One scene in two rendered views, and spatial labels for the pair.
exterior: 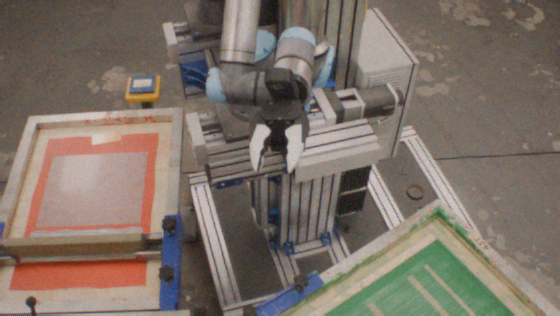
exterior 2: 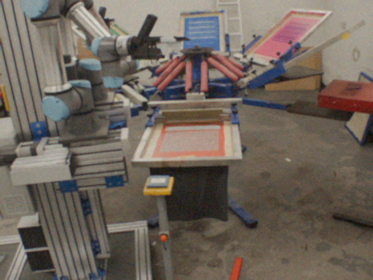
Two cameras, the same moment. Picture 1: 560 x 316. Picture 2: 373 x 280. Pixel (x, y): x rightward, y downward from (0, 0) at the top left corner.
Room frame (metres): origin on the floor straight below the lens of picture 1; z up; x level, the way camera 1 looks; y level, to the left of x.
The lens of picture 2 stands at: (3.06, 0.93, 1.85)
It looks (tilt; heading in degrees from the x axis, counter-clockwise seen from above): 23 degrees down; 190
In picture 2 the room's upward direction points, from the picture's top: 4 degrees counter-clockwise
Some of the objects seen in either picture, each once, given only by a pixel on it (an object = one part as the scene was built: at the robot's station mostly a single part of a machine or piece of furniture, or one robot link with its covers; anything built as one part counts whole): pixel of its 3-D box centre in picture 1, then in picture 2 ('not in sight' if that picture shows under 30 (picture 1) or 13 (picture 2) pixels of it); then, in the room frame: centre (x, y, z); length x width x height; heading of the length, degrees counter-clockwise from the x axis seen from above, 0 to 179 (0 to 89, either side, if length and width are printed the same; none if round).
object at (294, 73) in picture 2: not in sight; (260, 82); (-0.43, 1.06, 0.91); 1.34 x 0.40 x 0.08; 124
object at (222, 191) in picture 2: not in sight; (190, 191); (1.29, 0.60, 0.74); 0.45 x 0.03 x 0.43; 94
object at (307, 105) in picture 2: not in sight; (270, 103); (0.24, 1.11, 0.91); 1.34 x 0.40 x 0.08; 64
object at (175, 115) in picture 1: (89, 200); (190, 133); (0.99, 0.58, 0.97); 0.79 x 0.58 x 0.04; 4
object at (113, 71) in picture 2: not in sight; (114, 71); (1.76, 0.43, 1.56); 0.11 x 0.08 x 0.11; 171
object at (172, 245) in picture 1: (171, 261); (152, 121); (0.77, 0.29, 0.97); 0.30 x 0.05 x 0.07; 4
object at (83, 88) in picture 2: not in sight; (78, 95); (1.61, 0.18, 1.42); 0.13 x 0.12 x 0.14; 171
